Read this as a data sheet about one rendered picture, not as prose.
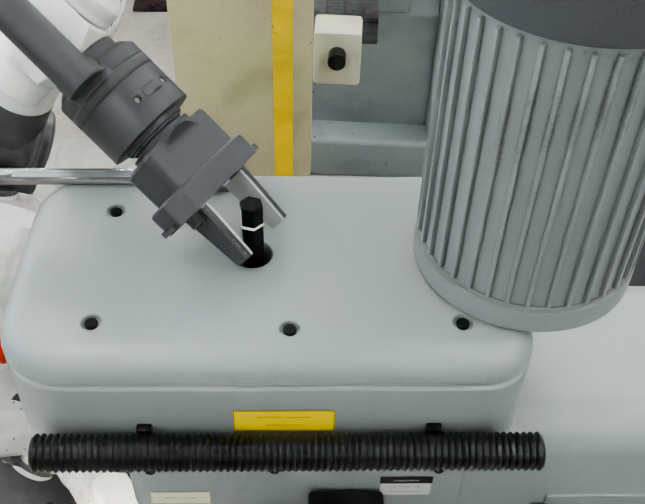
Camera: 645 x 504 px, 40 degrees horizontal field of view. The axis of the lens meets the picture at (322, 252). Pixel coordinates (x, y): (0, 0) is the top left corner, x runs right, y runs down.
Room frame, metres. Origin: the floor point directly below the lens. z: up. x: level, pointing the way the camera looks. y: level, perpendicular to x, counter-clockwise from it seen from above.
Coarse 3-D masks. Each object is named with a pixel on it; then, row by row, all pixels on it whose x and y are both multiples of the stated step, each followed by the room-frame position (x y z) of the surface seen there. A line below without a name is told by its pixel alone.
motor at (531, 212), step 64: (448, 0) 0.59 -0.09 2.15; (512, 0) 0.53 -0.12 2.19; (576, 0) 0.51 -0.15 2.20; (640, 0) 0.50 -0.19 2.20; (448, 64) 0.58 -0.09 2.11; (512, 64) 0.52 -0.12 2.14; (576, 64) 0.51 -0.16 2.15; (640, 64) 0.51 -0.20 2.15; (448, 128) 0.56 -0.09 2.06; (512, 128) 0.52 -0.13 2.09; (576, 128) 0.50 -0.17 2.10; (640, 128) 0.51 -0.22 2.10; (448, 192) 0.56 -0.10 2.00; (512, 192) 0.51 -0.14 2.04; (576, 192) 0.50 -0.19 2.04; (640, 192) 0.52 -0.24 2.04; (448, 256) 0.54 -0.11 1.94; (512, 256) 0.51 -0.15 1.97; (576, 256) 0.51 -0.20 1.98; (512, 320) 0.50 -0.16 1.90; (576, 320) 0.51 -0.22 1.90
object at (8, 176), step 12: (0, 168) 0.69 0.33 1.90; (12, 168) 0.69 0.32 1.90; (24, 168) 0.70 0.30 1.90; (36, 168) 0.70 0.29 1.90; (48, 168) 0.70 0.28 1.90; (60, 168) 0.70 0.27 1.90; (72, 168) 0.70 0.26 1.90; (84, 168) 0.70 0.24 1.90; (96, 168) 0.70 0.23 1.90; (108, 168) 0.70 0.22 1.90; (120, 168) 0.70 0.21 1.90; (132, 168) 0.70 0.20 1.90; (0, 180) 0.68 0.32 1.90; (12, 180) 0.68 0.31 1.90; (24, 180) 0.68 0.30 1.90; (36, 180) 0.68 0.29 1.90; (48, 180) 0.68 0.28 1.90; (60, 180) 0.68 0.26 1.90; (72, 180) 0.68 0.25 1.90; (84, 180) 0.68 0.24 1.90; (96, 180) 0.68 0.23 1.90; (108, 180) 0.68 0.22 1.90; (120, 180) 0.68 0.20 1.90
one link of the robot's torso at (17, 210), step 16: (0, 192) 0.92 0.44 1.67; (16, 192) 0.94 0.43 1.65; (0, 208) 0.90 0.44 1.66; (16, 208) 0.91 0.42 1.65; (32, 208) 0.93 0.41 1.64; (0, 224) 0.88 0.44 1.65; (16, 224) 0.88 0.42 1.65; (0, 240) 0.87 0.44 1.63; (16, 240) 0.87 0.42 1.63; (0, 256) 0.85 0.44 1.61; (16, 256) 0.86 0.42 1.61; (0, 272) 0.84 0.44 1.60; (16, 272) 0.85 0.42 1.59; (0, 288) 0.83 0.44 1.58; (0, 304) 0.81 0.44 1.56; (0, 368) 0.77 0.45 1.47
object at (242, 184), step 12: (240, 168) 0.64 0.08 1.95; (240, 180) 0.63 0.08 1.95; (252, 180) 0.62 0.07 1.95; (240, 192) 0.63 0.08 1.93; (252, 192) 0.62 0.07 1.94; (264, 192) 0.62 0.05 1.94; (264, 204) 0.61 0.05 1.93; (276, 204) 0.62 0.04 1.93; (264, 216) 0.62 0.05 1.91; (276, 216) 0.61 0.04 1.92
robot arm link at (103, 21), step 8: (72, 0) 0.67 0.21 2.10; (80, 0) 0.67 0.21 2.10; (88, 0) 0.67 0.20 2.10; (96, 0) 0.67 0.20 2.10; (104, 0) 0.68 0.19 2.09; (112, 0) 0.70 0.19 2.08; (80, 8) 0.67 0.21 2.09; (88, 8) 0.67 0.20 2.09; (96, 8) 0.67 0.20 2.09; (104, 8) 0.68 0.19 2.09; (112, 8) 0.68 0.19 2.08; (88, 16) 0.67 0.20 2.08; (96, 16) 0.67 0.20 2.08; (104, 16) 0.68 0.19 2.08; (112, 16) 0.68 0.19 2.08; (96, 24) 0.67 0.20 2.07; (104, 24) 0.68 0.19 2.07
